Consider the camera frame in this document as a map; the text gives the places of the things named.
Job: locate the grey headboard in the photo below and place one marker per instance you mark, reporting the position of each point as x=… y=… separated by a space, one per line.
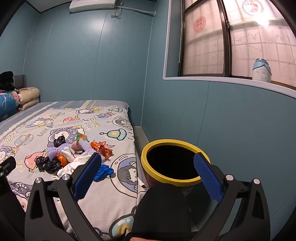
x=20 y=81

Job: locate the printed blanket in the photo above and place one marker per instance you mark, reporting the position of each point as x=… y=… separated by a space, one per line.
x=34 y=129

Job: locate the blue crumpled wrapper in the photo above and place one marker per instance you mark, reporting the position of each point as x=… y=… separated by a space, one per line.
x=105 y=172

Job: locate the wrapped wall pipe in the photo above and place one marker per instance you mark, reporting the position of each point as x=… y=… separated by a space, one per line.
x=138 y=9

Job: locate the red round window sticker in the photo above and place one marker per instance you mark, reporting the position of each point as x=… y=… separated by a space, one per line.
x=200 y=24

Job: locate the blue floral quilt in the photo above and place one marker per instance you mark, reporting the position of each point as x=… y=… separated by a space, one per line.
x=8 y=104

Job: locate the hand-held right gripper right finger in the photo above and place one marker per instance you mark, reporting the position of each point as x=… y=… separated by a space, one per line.
x=208 y=178

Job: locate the grey bed frame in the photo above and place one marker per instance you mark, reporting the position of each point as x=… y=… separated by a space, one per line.
x=140 y=139

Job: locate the green snack packet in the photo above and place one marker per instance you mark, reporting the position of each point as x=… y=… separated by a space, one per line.
x=82 y=137

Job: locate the pale foam net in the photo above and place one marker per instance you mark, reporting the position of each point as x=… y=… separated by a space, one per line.
x=85 y=147

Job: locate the dark framed window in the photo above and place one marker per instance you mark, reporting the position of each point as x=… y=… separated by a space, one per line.
x=208 y=53

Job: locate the purple glittery fabric bag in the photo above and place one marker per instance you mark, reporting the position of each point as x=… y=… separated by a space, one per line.
x=56 y=150

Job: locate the small orange packet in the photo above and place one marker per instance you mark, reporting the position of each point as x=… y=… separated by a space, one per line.
x=62 y=159

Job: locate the dark clothes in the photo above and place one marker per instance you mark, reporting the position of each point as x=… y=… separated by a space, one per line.
x=5 y=80

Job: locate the person's right hand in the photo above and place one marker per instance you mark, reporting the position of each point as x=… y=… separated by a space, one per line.
x=137 y=239

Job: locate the black plastic bag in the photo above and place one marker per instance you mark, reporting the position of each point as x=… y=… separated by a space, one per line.
x=41 y=162
x=59 y=141
x=53 y=165

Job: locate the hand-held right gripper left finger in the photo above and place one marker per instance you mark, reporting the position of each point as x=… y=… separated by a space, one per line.
x=86 y=176

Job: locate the yellow rimmed trash bin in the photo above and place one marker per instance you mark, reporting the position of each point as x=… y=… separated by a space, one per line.
x=173 y=162

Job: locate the orange foil wrapper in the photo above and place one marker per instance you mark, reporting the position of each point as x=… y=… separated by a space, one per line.
x=101 y=149

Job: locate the pale blue bottle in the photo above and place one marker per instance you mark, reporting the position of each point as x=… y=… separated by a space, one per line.
x=261 y=70

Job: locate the white window trim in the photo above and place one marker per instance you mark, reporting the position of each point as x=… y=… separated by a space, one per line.
x=166 y=46

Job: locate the white air conditioner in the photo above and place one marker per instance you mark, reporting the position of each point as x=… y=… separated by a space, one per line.
x=92 y=5

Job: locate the pink round window sticker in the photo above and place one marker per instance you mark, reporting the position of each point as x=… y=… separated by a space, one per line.
x=252 y=7

